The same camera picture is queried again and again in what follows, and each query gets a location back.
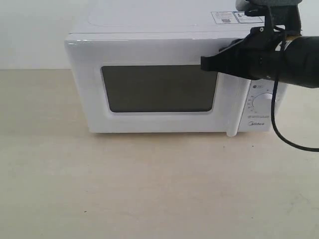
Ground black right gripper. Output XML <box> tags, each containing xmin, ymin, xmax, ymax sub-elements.
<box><xmin>200</xmin><ymin>29</ymin><xmax>292</xmax><ymax>81</ymax></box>

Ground white microwave door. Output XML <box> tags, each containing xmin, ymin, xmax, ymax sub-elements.
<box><xmin>65</xmin><ymin>34</ymin><xmax>251</xmax><ymax>136</ymax></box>

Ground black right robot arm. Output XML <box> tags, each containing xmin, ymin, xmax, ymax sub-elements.
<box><xmin>200</xmin><ymin>0</ymin><xmax>319</xmax><ymax>88</ymax></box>

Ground white printed paper sheet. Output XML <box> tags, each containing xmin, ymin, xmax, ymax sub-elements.
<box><xmin>211</xmin><ymin>11</ymin><xmax>264</xmax><ymax>24</ymax></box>

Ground white Midea microwave oven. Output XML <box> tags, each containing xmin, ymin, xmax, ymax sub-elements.
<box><xmin>64</xmin><ymin>0</ymin><xmax>274</xmax><ymax>136</ymax></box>

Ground lower white timer knob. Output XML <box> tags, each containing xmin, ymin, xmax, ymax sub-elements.
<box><xmin>252</xmin><ymin>93</ymin><xmax>273</xmax><ymax>113</ymax></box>

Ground black camera cable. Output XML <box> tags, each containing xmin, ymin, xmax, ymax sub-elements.
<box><xmin>244</xmin><ymin>4</ymin><xmax>319</xmax><ymax>151</ymax></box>

